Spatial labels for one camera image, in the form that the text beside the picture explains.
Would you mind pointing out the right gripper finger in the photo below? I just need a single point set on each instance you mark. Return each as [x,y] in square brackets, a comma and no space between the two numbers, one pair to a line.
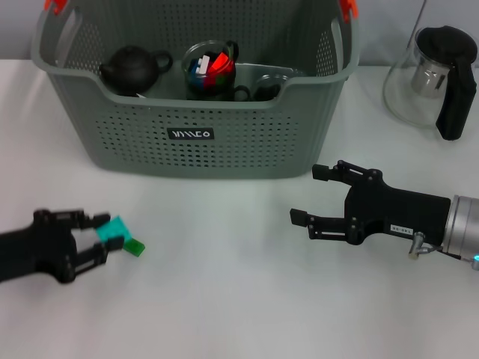
[325,228]
[340,172]

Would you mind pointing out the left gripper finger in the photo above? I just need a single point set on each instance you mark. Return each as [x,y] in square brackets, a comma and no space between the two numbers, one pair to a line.
[78,220]
[97,254]

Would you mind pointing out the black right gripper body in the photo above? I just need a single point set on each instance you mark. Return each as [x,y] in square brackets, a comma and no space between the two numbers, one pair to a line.
[396,211]

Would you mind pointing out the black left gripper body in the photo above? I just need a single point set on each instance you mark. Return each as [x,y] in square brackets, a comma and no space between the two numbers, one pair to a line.
[41,250]

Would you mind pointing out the teal building brick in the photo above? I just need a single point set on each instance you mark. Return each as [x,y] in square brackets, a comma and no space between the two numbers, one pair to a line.
[112,229]

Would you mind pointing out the long green building brick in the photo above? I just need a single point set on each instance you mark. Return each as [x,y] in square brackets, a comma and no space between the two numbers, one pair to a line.
[135,248]

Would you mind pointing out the small green building brick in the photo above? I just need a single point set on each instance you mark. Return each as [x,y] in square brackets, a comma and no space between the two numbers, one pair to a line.
[223,79]

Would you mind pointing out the dark red long brick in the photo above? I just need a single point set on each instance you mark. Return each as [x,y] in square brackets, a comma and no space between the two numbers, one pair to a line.
[212,81]

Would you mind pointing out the bright red sloped brick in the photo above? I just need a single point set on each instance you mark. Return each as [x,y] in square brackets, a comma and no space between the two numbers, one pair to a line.
[219,63]

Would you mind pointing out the small white building brick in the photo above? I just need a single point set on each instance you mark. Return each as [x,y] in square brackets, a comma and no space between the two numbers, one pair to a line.
[202,64]

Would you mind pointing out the grey-green perforated storage basket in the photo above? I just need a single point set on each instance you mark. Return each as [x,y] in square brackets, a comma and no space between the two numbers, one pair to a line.
[224,157]

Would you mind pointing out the dark clay teapot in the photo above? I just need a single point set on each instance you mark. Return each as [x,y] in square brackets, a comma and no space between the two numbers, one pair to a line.
[131,71]

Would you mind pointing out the thin grey vertical pole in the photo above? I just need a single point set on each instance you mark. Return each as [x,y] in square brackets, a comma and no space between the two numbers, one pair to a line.
[419,16]

